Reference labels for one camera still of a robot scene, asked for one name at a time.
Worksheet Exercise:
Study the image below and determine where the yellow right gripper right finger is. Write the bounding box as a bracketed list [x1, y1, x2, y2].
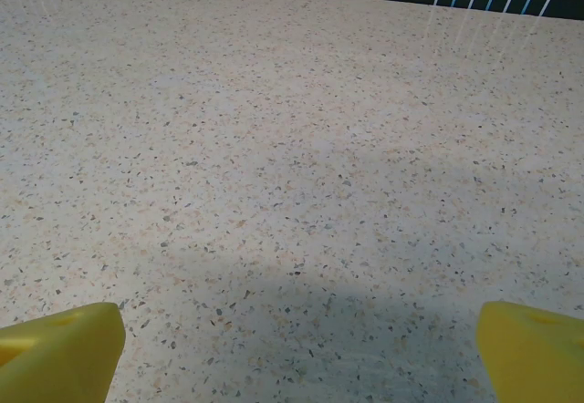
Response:
[475, 301, 584, 403]

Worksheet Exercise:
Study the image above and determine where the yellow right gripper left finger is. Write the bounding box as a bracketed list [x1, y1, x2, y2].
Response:
[0, 301, 127, 403]

